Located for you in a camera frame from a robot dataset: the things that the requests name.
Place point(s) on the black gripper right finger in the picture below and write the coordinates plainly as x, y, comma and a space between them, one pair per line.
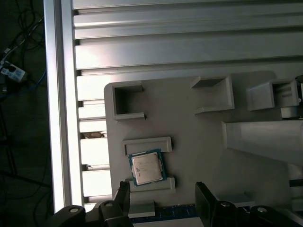
206, 201

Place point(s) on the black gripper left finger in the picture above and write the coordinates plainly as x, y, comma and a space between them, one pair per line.
123, 198

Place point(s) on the silver CPU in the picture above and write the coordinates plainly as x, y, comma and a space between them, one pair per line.
146, 169

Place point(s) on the grey parts rack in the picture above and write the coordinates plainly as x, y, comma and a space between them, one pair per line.
189, 146

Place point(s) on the white power strip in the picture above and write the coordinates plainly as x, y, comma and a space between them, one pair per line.
14, 72

